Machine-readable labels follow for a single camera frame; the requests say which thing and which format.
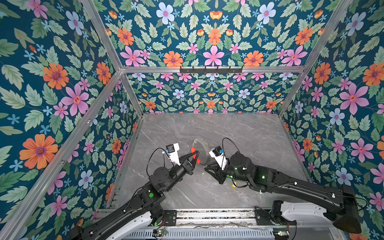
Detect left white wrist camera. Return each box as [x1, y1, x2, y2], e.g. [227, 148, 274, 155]
[163, 143, 181, 166]

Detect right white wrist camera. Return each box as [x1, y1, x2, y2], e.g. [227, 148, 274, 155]
[209, 146, 229, 169]

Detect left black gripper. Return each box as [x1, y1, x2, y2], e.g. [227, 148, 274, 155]
[163, 149, 201, 195]

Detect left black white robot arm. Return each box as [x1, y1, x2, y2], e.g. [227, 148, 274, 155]
[69, 151, 199, 240]

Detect right camera black cable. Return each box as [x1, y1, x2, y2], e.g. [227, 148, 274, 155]
[221, 137, 241, 155]

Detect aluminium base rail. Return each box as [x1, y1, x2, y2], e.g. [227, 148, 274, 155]
[126, 208, 347, 240]

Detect left camera black cable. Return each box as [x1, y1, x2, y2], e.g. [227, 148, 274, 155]
[146, 146, 175, 178]

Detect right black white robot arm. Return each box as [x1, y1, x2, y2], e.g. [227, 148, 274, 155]
[205, 152, 362, 234]

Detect yellow tagged key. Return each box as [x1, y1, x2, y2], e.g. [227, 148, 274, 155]
[232, 180, 237, 190]

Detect small circuit board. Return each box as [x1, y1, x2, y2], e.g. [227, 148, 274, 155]
[153, 229, 168, 239]
[273, 230, 290, 240]

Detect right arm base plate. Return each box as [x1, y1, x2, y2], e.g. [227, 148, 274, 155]
[254, 207, 297, 227]

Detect right small circuit board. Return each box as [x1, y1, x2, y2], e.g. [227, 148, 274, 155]
[273, 230, 290, 240]

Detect metal keyring with red handle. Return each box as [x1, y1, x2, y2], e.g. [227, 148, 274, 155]
[192, 138, 211, 166]

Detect left small circuit board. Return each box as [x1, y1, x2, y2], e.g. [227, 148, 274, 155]
[153, 229, 168, 239]

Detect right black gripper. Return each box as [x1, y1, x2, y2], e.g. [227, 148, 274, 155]
[203, 161, 251, 186]

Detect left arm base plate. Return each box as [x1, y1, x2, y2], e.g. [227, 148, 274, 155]
[155, 210, 178, 227]

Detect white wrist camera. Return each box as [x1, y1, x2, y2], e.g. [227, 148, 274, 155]
[163, 143, 181, 166]
[209, 146, 229, 169]

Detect black hook rail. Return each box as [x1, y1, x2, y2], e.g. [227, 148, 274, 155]
[179, 66, 243, 75]

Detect camera black cable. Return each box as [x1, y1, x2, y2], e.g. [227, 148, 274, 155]
[221, 137, 241, 155]
[146, 146, 175, 178]

